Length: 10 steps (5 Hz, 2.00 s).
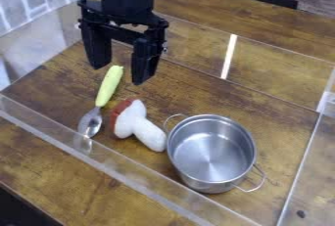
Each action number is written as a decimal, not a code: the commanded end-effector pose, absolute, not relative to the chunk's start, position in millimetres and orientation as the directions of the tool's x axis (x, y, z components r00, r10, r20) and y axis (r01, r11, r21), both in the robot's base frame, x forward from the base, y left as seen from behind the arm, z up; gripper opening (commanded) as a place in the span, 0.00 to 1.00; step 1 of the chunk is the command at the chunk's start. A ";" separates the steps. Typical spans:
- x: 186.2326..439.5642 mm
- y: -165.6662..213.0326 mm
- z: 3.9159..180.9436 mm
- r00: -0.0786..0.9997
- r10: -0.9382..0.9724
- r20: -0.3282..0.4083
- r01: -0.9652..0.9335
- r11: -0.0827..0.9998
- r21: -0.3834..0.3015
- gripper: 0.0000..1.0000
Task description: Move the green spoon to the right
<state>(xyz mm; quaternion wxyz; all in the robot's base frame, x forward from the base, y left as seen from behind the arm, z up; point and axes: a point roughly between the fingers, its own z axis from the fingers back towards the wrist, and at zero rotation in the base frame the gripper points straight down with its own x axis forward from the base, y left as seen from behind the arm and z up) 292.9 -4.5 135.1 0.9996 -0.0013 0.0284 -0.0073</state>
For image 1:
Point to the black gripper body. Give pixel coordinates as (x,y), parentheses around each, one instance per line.
(136,12)

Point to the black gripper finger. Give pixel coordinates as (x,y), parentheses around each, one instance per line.
(147,54)
(97,45)

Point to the green handled metal spoon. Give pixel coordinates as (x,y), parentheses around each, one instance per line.
(92,120)

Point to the white red plush mushroom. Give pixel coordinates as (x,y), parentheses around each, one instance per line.
(129,121)

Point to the stainless steel pot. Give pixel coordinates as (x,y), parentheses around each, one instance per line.
(212,151)

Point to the clear acrylic front barrier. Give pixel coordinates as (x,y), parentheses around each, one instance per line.
(204,211)

